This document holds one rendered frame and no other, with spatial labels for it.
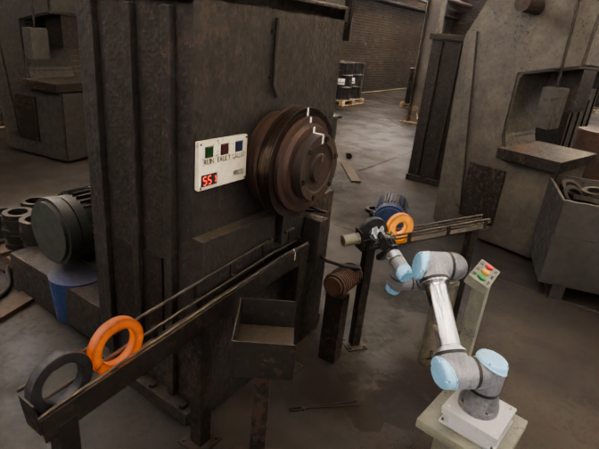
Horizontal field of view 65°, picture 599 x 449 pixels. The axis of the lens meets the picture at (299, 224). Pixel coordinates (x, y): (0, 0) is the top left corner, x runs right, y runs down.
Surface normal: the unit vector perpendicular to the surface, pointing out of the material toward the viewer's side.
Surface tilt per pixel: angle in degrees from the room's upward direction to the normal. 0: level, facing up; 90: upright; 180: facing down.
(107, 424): 0
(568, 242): 90
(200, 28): 90
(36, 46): 90
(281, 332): 5
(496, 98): 90
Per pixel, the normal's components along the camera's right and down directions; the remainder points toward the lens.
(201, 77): 0.82, 0.29
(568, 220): -0.33, 0.33
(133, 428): 0.09, -0.92
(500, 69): -0.75, 0.18
